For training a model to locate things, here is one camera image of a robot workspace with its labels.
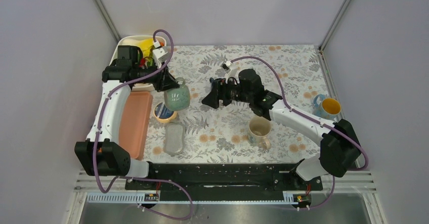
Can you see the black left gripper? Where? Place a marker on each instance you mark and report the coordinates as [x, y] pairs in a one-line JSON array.
[[165, 81]]

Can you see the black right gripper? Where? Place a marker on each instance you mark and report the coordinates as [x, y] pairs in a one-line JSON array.
[[220, 93]]

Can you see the green glazed mug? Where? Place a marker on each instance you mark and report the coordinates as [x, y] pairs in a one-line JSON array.
[[177, 99]]

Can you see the beige seahorse mug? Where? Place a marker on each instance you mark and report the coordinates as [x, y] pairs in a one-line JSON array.
[[258, 131]]

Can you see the blue butterfly mug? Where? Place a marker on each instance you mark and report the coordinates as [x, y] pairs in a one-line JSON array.
[[327, 108]]

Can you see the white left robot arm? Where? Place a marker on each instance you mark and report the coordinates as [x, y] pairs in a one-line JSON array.
[[100, 154]]

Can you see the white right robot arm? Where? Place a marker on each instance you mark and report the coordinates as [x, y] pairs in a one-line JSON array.
[[338, 143]]

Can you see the toy red pepper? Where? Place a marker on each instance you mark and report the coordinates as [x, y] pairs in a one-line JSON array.
[[147, 62]]

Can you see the toy napa cabbage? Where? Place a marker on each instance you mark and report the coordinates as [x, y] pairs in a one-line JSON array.
[[146, 45]]

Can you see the floral table mat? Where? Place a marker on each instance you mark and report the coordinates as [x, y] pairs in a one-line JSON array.
[[220, 135]]

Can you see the pink plastic tray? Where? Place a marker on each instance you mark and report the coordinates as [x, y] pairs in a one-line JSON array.
[[134, 123]]

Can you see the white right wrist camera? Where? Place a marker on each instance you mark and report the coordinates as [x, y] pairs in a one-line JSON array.
[[230, 68]]

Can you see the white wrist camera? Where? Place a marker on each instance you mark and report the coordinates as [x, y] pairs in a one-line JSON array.
[[159, 53], [230, 68]]

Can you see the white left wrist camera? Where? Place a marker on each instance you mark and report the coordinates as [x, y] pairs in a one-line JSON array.
[[159, 53]]

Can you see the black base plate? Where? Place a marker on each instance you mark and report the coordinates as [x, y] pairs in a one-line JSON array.
[[234, 182]]

